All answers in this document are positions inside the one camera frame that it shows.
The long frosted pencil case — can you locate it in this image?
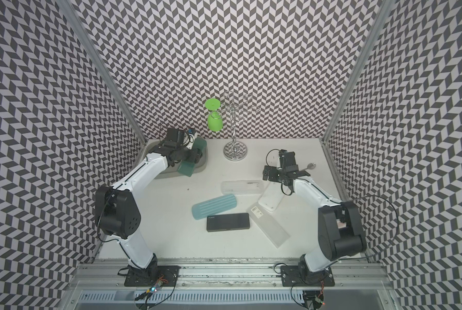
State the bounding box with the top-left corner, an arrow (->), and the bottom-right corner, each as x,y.
247,203 -> 290,248

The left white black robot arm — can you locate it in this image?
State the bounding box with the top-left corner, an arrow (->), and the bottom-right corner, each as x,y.
95,128 -> 203,279

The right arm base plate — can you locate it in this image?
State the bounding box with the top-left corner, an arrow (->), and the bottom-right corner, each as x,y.
278,265 -> 335,288

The grey storage box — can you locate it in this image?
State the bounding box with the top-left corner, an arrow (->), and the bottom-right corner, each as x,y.
141,142 -> 208,179

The white flat pencil case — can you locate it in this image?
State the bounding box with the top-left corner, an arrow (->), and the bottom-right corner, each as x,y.
258,182 -> 285,213

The chrome cup tree stand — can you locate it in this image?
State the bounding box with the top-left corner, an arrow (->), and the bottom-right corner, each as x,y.
219,90 -> 258,162

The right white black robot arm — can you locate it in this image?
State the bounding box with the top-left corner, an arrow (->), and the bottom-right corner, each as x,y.
263,149 -> 367,283

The translucent white pencil case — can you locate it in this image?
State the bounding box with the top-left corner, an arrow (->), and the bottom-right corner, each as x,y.
221,180 -> 264,195

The dark green pencil case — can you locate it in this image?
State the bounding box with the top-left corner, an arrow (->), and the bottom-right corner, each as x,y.
177,138 -> 207,177

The light blue ribbed pencil case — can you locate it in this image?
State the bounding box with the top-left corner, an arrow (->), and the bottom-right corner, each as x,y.
192,194 -> 237,220

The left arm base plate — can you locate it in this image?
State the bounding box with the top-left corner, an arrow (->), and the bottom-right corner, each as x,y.
118,266 -> 180,288

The black pencil case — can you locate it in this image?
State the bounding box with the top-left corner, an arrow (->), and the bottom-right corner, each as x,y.
206,213 -> 250,233

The aluminium front rail frame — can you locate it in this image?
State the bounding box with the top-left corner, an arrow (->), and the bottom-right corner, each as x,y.
58,258 -> 401,309

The hello kitty spoon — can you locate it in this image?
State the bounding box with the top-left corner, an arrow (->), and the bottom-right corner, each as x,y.
300,163 -> 316,172

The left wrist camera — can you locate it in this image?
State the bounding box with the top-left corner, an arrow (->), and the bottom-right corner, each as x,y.
184,129 -> 197,149

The green plastic goblet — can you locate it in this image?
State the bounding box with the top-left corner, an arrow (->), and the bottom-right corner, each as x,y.
205,98 -> 223,133

